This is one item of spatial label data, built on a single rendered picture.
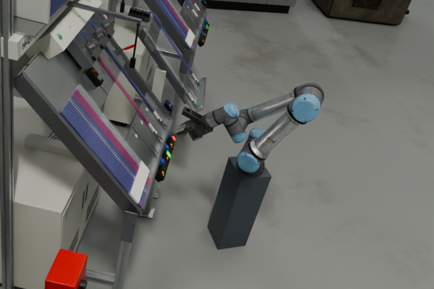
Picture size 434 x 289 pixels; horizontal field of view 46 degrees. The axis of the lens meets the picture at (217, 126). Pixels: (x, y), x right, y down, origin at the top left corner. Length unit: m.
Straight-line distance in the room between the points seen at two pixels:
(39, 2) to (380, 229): 2.62
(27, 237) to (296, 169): 2.06
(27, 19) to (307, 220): 2.21
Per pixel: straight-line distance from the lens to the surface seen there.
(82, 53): 2.13
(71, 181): 2.36
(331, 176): 3.87
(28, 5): 1.87
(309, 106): 2.26
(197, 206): 3.24
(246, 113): 2.55
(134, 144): 2.27
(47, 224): 2.30
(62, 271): 1.83
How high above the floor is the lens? 2.23
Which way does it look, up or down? 35 degrees down
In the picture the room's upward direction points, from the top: 16 degrees clockwise
